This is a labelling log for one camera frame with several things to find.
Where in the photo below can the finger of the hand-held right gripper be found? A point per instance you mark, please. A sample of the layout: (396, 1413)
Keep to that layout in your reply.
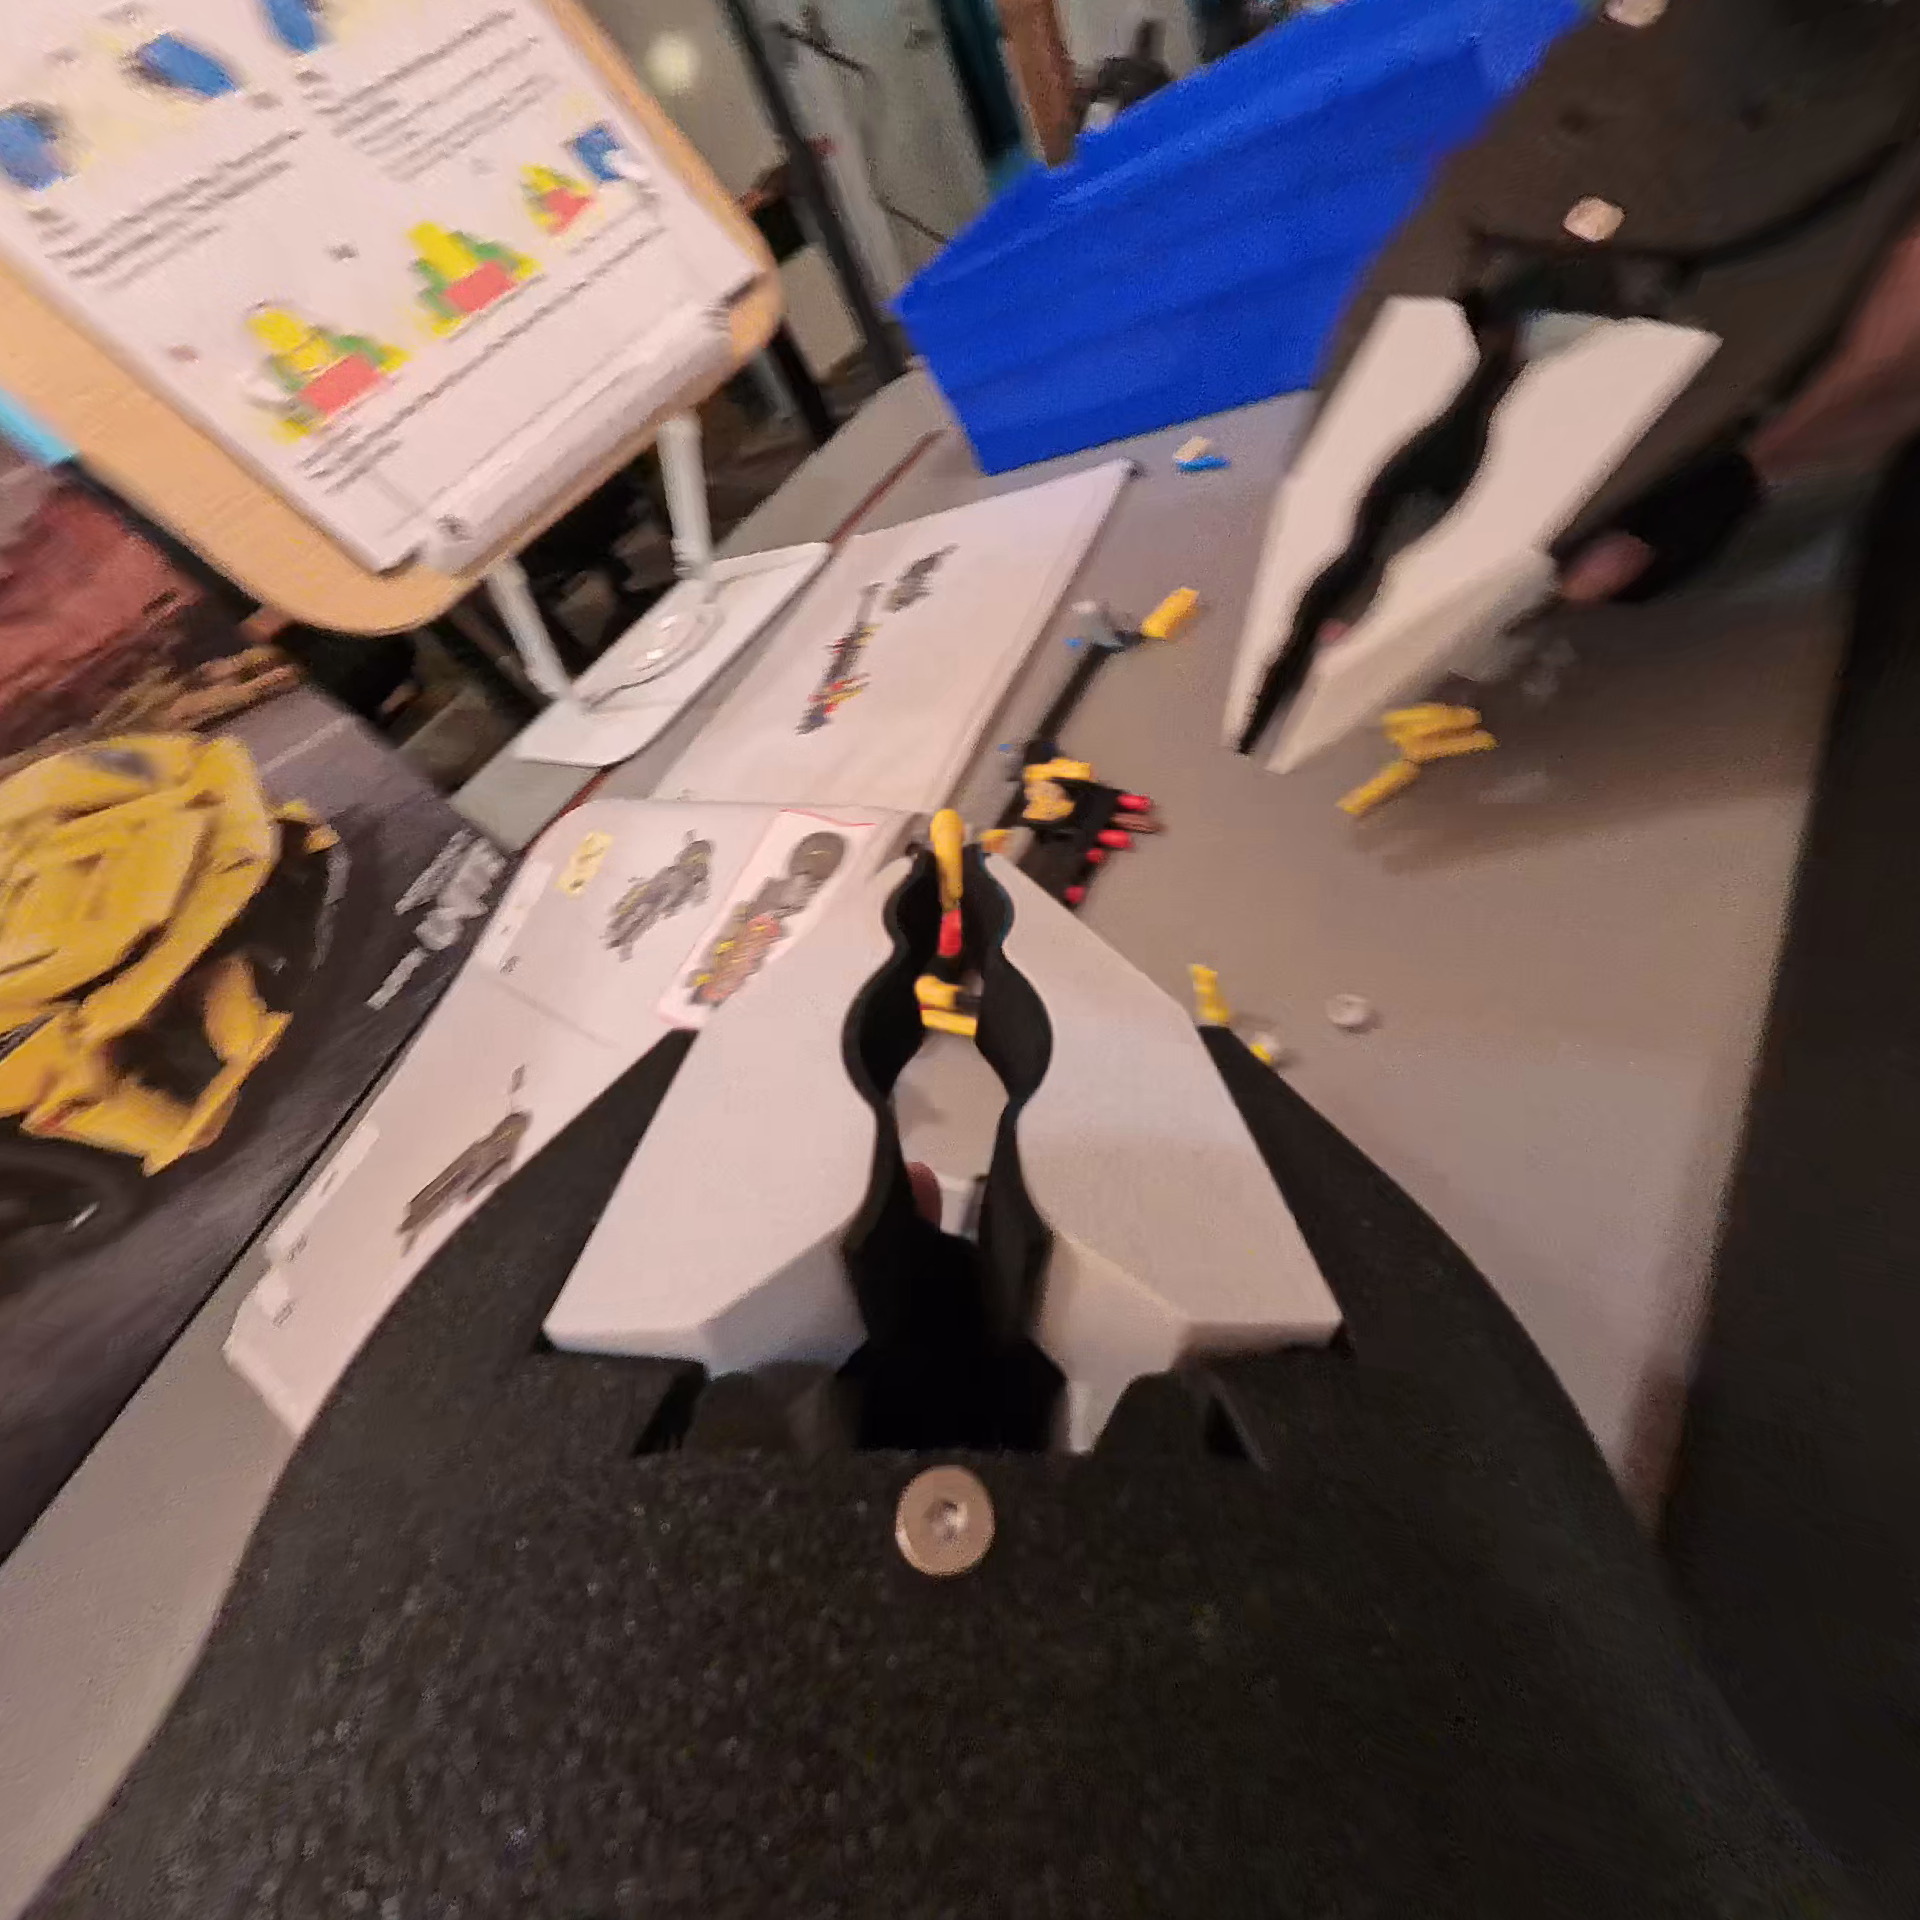
(1590, 421)
(1336, 452)

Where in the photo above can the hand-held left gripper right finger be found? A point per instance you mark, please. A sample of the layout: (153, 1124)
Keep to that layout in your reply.
(1170, 1184)

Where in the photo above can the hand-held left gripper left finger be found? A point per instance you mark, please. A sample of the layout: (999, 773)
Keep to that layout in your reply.
(720, 1200)

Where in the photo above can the cluster of grey lego rings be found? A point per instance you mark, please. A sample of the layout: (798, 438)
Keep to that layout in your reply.
(1350, 1013)

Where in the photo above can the pile of yellow lego pins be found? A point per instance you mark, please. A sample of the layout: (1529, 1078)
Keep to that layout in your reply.
(1433, 728)

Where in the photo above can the single yellow lego pin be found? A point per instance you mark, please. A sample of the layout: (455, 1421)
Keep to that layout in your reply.
(949, 856)

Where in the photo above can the yellow lego pin grey cap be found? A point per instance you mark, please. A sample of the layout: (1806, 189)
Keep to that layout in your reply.
(1208, 995)
(1263, 1048)

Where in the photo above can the yellow lego connector block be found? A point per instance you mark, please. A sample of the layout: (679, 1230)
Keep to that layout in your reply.
(1170, 613)

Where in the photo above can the grey black lego chassis assembly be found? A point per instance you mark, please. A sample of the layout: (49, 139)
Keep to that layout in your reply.
(1073, 839)

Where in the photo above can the lego instruction booklet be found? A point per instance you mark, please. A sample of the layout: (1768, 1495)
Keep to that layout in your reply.
(960, 599)

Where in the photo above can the black lego set box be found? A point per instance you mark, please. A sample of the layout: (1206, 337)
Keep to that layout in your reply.
(149, 901)

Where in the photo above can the person's right hand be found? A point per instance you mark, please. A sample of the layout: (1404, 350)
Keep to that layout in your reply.
(1861, 389)

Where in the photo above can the stack of blue plastic bins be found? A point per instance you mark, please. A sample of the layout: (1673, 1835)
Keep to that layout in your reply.
(1200, 225)

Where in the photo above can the white printed instruction sheet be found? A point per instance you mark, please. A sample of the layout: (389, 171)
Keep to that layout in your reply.
(452, 225)

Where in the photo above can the wooden document holder stand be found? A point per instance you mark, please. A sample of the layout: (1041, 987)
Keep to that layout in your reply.
(149, 480)

